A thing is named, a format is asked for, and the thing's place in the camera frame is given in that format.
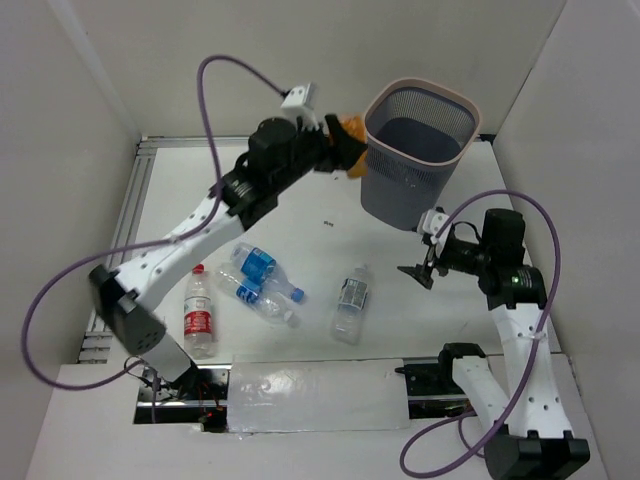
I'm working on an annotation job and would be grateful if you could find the orange juice bottle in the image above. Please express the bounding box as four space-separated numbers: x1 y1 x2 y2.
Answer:
339 115 367 179

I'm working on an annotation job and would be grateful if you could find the clear bottle white blue label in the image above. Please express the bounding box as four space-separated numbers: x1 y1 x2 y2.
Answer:
331 264 372 345

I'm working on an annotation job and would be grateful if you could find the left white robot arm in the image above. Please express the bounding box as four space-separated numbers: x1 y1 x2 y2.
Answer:
88 114 366 399

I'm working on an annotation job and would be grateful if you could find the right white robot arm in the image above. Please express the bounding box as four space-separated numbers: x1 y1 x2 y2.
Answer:
403 209 590 479

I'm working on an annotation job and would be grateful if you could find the grey mesh waste bin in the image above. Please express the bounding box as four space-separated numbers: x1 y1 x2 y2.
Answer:
361 78 481 231

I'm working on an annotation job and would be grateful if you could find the blue label bottle white cap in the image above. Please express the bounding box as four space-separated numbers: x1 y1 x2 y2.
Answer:
213 263 299 328

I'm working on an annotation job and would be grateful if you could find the red label water bottle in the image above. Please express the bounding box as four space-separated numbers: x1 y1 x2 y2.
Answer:
183 264 216 359

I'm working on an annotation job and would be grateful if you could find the clear tape sheet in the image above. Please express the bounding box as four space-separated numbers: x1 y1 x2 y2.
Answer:
227 359 410 433

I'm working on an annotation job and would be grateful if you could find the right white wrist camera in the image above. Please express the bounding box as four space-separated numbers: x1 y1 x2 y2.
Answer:
416 209 451 247

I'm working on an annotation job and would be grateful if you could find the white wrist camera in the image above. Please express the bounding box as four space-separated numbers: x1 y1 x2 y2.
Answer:
416 209 451 247
280 82 321 131

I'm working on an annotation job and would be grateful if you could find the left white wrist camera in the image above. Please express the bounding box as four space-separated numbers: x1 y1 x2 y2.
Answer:
280 82 321 131

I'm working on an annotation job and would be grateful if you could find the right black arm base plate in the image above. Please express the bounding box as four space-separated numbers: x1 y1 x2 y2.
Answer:
395 359 469 420

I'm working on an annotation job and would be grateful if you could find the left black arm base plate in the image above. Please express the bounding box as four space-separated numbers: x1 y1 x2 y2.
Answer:
133 365 230 433

